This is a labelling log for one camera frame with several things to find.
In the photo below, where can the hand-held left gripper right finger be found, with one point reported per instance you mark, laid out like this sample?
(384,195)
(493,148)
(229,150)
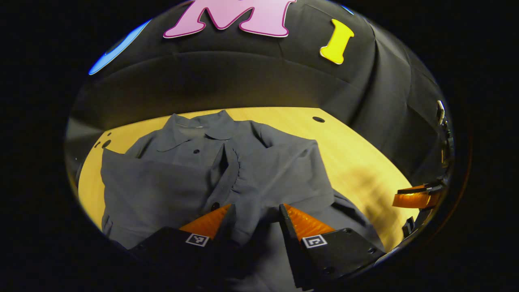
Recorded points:
(290,243)

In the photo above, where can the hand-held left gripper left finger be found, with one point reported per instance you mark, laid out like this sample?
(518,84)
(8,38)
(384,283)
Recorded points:
(228,225)

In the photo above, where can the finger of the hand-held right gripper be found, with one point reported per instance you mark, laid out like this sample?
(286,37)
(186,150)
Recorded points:
(415,200)

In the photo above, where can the grey button shirt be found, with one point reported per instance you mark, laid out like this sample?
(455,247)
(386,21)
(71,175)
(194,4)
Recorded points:
(182,178)

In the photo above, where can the grey table clamp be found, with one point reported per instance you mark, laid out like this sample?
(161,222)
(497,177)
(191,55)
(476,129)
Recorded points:
(408,227)

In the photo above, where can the white metal clip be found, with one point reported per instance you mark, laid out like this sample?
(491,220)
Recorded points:
(440,111)

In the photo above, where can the black backdrop cloth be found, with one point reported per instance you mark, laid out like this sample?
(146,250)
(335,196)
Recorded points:
(243,77)

